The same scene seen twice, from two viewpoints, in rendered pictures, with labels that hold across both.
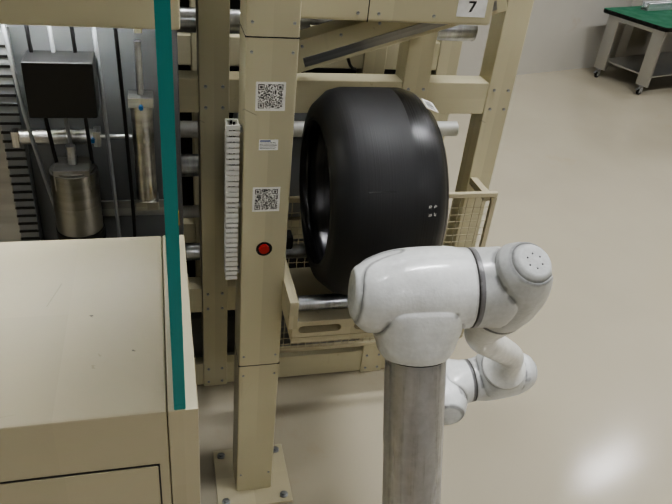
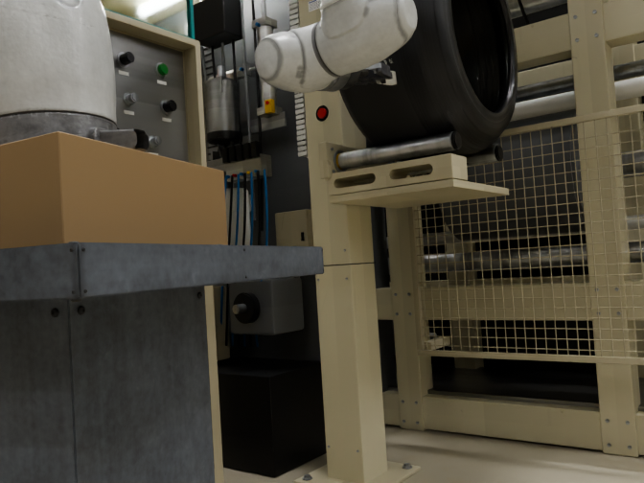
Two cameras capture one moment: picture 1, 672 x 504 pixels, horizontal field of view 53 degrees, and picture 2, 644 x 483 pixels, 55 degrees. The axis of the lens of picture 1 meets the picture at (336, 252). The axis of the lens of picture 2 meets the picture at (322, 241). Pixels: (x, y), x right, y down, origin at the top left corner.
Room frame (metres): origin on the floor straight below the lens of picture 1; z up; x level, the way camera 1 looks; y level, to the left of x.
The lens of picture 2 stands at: (0.53, -1.19, 0.62)
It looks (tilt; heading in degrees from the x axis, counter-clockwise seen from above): 2 degrees up; 53
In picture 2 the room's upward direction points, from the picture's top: 4 degrees counter-clockwise
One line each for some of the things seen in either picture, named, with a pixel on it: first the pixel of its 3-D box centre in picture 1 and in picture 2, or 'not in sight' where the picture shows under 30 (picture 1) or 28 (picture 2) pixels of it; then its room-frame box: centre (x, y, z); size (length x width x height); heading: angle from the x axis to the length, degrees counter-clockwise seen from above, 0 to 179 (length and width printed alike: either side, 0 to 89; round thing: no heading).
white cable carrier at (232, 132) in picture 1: (233, 203); (304, 78); (1.62, 0.30, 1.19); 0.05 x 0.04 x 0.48; 16
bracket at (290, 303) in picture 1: (283, 276); (364, 167); (1.71, 0.15, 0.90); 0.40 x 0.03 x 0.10; 16
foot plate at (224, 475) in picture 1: (251, 474); (357, 472); (1.67, 0.22, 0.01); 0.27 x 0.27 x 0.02; 16
